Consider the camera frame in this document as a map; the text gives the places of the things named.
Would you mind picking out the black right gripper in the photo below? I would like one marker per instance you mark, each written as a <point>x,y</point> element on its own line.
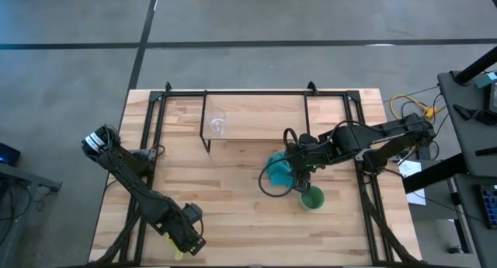
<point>306,157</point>

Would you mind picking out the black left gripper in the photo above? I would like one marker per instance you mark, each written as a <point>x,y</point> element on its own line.
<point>182,233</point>

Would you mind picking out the green plastic cup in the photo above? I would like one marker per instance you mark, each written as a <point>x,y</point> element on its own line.
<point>315,201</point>

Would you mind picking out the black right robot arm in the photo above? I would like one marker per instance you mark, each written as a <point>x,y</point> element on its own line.
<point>349,140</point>

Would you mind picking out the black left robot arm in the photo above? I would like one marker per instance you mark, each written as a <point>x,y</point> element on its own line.
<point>128,175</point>

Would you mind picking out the wooden shelf with black legs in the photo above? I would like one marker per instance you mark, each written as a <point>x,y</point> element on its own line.
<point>256,116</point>

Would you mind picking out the yellow-green cup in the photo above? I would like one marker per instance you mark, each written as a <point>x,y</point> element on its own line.
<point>176,254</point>

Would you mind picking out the teal cloth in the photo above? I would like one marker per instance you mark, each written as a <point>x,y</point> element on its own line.
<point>279,171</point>

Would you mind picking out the grey control box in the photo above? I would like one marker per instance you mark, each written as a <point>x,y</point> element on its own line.
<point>143,154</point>

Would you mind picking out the clear glass cup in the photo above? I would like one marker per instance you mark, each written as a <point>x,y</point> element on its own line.
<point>216,122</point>

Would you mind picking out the white paper sheet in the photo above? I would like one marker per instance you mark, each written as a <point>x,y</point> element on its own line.
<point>416,198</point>
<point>410,169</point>

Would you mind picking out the grey side table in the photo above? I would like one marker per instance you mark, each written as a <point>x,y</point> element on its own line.
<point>471,143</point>

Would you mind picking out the black keyboard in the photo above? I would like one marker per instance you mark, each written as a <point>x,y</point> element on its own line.
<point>490,206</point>

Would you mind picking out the dark device with blue light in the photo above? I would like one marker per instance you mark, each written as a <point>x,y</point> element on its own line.
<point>8,154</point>

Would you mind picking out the teal small box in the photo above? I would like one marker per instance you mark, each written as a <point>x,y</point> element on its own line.
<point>486,79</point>

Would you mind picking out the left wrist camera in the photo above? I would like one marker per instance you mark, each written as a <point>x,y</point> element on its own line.
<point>193,213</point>

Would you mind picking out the black aluminium table frame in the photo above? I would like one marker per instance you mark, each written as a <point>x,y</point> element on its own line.
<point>145,116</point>

